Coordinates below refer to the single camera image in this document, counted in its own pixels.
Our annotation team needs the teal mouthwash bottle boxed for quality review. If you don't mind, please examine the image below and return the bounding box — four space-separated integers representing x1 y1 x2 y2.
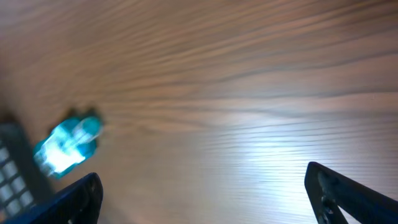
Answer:
34 116 104 179

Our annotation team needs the grey plastic basket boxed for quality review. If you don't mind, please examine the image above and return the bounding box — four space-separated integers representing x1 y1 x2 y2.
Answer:
1 122 55 220

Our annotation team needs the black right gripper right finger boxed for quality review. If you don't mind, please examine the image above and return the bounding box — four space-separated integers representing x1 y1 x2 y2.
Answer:
304 162 397 224

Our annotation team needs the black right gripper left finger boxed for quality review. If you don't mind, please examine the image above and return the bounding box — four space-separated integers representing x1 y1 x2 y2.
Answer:
5 172 103 224

